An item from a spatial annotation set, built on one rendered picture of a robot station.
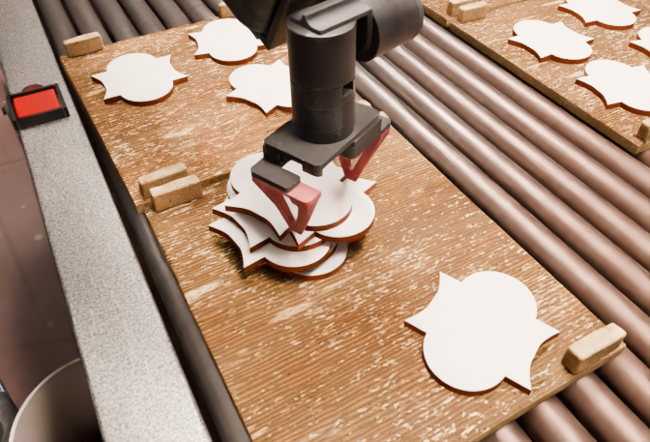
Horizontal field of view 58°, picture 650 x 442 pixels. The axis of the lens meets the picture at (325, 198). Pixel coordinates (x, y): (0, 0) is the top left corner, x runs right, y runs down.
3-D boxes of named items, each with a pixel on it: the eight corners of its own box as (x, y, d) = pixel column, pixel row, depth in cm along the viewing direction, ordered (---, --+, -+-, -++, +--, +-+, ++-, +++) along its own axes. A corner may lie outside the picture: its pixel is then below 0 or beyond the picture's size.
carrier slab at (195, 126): (138, 215, 70) (135, 205, 69) (61, 65, 96) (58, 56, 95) (377, 127, 83) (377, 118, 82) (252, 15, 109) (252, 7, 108)
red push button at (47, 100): (20, 127, 84) (17, 118, 83) (15, 105, 88) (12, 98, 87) (64, 115, 86) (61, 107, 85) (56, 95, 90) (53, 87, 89)
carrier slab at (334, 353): (302, 551, 44) (301, 545, 43) (145, 217, 70) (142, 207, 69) (622, 354, 56) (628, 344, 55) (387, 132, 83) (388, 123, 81)
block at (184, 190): (156, 214, 68) (151, 196, 66) (151, 204, 69) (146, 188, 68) (204, 197, 70) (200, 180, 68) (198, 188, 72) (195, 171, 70)
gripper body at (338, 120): (381, 127, 57) (385, 59, 52) (319, 184, 51) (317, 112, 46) (327, 105, 60) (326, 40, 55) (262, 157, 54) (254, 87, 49)
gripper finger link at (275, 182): (352, 217, 59) (354, 143, 53) (310, 260, 55) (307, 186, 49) (300, 191, 62) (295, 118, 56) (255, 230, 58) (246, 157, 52)
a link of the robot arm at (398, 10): (230, 9, 53) (251, -66, 45) (323, -26, 59) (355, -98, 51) (309, 110, 51) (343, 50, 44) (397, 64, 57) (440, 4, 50)
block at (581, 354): (574, 377, 53) (582, 361, 51) (558, 361, 54) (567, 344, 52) (618, 350, 55) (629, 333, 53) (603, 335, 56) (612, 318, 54)
